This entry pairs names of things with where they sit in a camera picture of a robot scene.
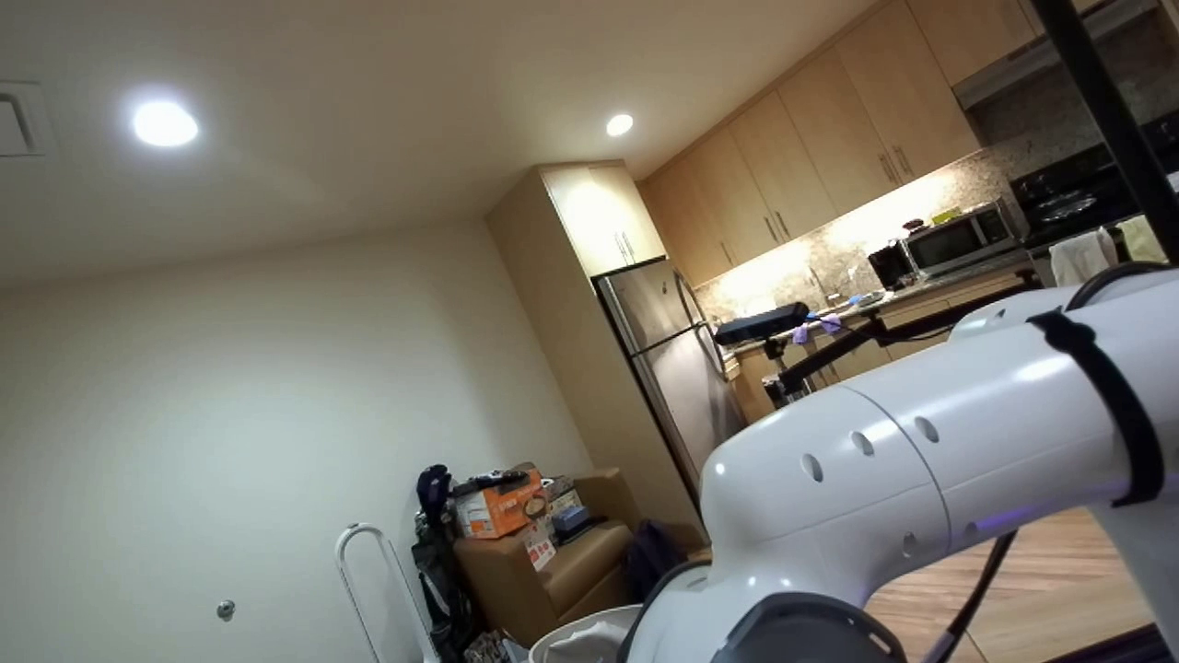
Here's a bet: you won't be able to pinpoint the tall light wood cabinet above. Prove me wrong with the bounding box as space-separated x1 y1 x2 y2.
484 159 703 530

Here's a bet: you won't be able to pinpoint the large round ceiling light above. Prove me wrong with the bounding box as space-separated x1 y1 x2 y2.
121 84 207 159

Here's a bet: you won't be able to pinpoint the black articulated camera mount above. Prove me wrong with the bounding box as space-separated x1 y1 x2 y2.
761 292 1046 407

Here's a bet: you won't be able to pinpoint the black velcro strap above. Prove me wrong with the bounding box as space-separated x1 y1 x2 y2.
1030 304 1168 509

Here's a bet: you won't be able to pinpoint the light wood wall cabinets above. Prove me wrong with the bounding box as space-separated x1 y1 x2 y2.
637 0 1046 292

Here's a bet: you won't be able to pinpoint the brown cardboard box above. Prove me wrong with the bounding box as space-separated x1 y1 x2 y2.
452 469 640 649

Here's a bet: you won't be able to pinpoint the white fabric bag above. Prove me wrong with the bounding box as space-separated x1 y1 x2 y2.
529 601 644 663

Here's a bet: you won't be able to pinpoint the black backpack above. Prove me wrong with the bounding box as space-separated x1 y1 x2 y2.
409 459 484 663

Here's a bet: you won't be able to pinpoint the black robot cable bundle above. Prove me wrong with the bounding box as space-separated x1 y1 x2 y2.
919 528 1025 663

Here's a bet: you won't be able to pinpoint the black stereo camera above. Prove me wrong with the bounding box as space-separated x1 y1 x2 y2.
712 302 816 348

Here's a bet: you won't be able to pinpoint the white wire rack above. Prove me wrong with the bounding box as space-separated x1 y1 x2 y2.
331 518 429 663

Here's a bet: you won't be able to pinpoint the black wall oven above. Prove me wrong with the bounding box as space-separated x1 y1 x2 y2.
1005 106 1179 251

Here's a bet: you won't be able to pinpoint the silver microwave oven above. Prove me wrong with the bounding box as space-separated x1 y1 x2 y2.
901 197 1030 278

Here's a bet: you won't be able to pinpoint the stainless steel fridge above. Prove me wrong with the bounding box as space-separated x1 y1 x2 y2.
589 254 750 518

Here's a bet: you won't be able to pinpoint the black metal pole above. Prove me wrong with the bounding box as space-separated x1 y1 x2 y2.
1030 0 1179 270

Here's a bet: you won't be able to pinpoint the white hanging towel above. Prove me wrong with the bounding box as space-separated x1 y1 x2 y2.
1046 224 1122 292

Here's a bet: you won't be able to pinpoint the black coffee maker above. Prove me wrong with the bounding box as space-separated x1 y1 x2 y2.
868 238 919 296

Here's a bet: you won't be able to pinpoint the orange box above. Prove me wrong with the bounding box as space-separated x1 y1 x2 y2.
452 476 549 546

